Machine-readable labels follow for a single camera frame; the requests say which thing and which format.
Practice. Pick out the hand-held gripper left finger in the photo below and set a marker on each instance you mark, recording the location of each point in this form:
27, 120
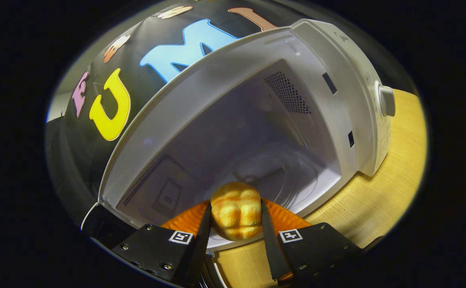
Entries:
199, 244

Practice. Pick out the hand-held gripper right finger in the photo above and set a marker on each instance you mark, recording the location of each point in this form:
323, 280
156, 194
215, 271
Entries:
273, 252

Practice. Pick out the golden bread roll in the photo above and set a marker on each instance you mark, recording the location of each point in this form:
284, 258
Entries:
236, 212

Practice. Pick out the white microwave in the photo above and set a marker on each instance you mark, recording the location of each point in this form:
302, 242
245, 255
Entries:
325, 48

